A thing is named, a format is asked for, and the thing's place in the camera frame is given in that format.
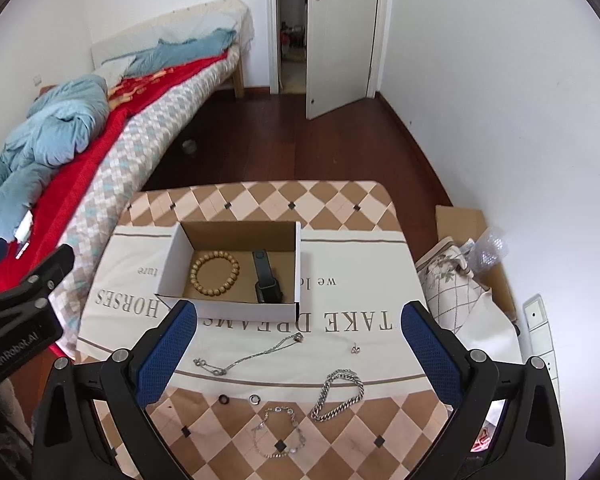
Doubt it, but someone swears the chunky silver chain bracelet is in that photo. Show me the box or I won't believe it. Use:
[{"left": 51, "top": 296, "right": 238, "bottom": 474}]
[{"left": 310, "top": 369, "right": 365, "bottom": 423}]

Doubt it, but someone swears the thin silver pendant necklace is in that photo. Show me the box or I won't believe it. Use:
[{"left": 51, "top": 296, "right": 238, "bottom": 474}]
[{"left": 193, "top": 334, "right": 305, "bottom": 377}]

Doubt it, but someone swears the clear bubble wrap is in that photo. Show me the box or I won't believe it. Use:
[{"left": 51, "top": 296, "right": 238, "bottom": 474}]
[{"left": 467, "top": 227, "right": 511, "bottom": 278}]

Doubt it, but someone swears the pale pillow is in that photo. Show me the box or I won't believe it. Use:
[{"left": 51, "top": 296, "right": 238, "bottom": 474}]
[{"left": 91, "top": 57, "right": 136, "bottom": 83}]

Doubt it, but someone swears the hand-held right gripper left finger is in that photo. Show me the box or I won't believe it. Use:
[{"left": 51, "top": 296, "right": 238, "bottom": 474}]
[{"left": 31, "top": 300, "right": 198, "bottom": 480}]

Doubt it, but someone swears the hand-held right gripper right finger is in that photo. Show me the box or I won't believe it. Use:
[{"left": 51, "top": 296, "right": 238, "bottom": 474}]
[{"left": 400, "top": 301, "right": 567, "bottom": 480}]

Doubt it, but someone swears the checked printed tablecloth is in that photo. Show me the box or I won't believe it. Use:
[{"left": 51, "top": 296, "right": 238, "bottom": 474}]
[{"left": 75, "top": 180, "right": 523, "bottom": 480}]

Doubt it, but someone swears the wooden bed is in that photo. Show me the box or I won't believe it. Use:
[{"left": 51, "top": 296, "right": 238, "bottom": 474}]
[{"left": 0, "top": 0, "right": 256, "bottom": 361}]

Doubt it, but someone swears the white power strip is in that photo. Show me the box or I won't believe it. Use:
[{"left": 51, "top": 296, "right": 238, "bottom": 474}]
[{"left": 522, "top": 296, "right": 558, "bottom": 396}]

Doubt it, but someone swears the black smart band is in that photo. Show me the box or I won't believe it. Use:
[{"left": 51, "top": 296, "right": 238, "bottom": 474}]
[{"left": 251, "top": 250, "right": 285, "bottom": 305}]

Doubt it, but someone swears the wooden bead bracelet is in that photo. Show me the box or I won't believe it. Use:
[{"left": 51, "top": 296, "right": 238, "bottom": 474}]
[{"left": 189, "top": 251, "right": 242, "bottom": 297}]

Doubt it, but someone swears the red blanket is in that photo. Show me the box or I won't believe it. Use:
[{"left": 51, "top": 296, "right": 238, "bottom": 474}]
[{"left": 0, "top": 52, "right": 231, "bottom": 296}]

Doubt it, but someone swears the cream headboard cover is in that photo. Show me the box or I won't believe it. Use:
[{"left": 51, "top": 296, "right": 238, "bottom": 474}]
[{"left": 90, "top": 0, "right": 256, "bottom": 68}]

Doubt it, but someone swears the checked bedsheet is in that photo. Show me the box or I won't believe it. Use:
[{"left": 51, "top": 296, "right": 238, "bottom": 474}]
[{"left": 47, "top": 42, "right": 243, "bottom": 356}]

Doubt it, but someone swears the red patterned packet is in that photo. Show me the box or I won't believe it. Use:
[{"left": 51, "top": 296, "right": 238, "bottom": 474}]
[{"left": 472, "top": 427, "right": 496, "bottom": 453}]

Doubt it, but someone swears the large light blue quilt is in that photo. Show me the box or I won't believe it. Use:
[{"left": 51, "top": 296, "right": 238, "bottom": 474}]
[{"left": 0, "top": 74, "right": 112, "bottom": 246}]

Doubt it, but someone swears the white door frame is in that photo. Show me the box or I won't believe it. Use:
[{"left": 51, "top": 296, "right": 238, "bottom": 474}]
[{"left": 267, "top": 0, "right": 396, "bottom": 98}]

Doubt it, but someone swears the delicate silver link bracelet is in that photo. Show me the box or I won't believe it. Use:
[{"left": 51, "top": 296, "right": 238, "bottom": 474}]
[{"left": 252, "top": 406, "right": 308, "bottom": 458}]

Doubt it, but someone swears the flat cardboard sheet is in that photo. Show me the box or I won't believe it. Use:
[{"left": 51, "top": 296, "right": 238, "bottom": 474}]
[{"left": 435, "top": 205, "right": 518, "bottom": 323}]

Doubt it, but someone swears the white charger cable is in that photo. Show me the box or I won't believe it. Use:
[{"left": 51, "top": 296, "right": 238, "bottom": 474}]
[{"left": 12, "top": 211, "right": 35, "bottom": 261}]

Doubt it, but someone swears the white door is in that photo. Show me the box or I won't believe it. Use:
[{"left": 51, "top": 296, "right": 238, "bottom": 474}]
[{"left": 305, "top": 0, "right": 381, "bottom": 121}]

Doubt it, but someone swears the white cardboard box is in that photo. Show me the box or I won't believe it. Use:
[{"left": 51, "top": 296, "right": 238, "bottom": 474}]
[{"left": 154, "top": 220, "right": 302, "bottom": 330}]

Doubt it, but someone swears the thin blue blanket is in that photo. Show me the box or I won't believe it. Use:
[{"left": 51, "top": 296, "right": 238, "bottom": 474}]
[{"left": 122, "top": 27, "right": 238, "bottom": 77}]

